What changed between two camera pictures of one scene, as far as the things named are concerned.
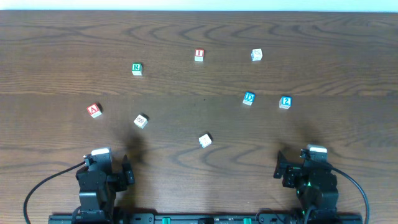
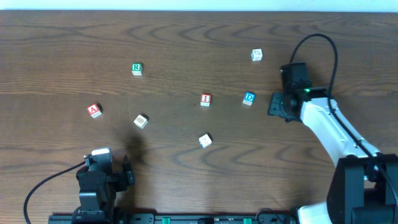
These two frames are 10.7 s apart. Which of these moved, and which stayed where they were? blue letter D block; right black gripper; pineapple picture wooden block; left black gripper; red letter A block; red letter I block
Moved: right black gripper; red letter I block
Stayed: left black gripper; red letter A block; pineapple picture wooden block; blue letter D block
